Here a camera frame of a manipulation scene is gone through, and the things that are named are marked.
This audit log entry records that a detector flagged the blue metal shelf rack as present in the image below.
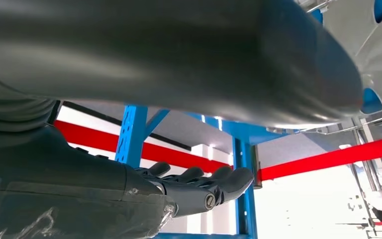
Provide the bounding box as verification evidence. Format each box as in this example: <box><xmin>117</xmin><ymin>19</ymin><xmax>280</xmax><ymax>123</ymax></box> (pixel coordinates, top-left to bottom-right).
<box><xmin>115</xmin><ymin>0</ymin><xmax>382</xmax><ymax>239</ymax></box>

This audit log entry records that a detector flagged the red barrier belt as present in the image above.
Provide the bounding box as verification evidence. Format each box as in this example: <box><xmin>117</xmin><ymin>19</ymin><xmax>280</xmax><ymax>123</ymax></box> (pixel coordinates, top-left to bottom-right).
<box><xmin>258</xmin><ymin>135</ymin><xmax>382</xmax><ymax>181</ymax></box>
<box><xmin>54</xmin><ymin>120</ymin><xmax>233</xmax><ymax>174</ymax></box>

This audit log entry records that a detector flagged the black-topped stanchion post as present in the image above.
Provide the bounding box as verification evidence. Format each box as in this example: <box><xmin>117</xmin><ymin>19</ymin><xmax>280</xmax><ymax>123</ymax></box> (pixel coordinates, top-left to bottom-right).
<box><xmin>252</xmin><ymin>145</ymin><xmax>263</xmax><ymax>189</ymax></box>

